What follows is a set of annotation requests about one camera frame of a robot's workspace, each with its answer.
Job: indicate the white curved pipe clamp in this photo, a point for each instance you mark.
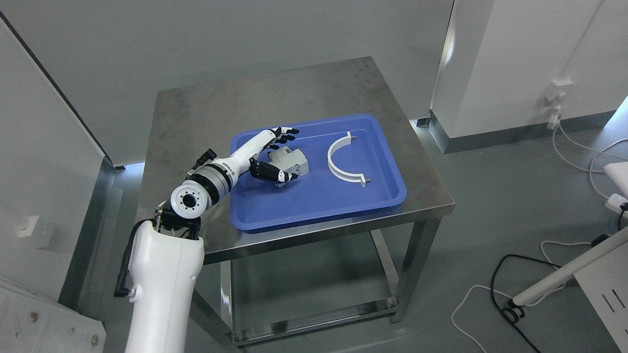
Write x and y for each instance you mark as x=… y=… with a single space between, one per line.
x=339 y=163

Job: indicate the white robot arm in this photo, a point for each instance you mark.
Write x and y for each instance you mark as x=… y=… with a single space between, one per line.
x=164 y=255

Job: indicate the white wall socket box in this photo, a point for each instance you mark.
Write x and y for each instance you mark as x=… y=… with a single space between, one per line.
x=555 y=94

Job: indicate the white stand leg with caster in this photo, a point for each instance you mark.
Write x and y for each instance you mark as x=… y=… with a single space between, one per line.
x=513 y=311

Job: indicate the grey circuit breaker red switch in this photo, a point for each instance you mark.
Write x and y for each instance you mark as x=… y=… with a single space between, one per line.
x=290 y=162

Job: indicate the blue plastic tray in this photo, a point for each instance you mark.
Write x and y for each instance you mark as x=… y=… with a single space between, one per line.
x=257 y=205

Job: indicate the stainless steel table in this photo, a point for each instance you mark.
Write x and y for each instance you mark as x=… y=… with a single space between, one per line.
x=189 y=120

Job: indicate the white wall outlet left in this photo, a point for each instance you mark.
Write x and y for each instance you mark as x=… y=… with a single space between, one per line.
x=37 y=227

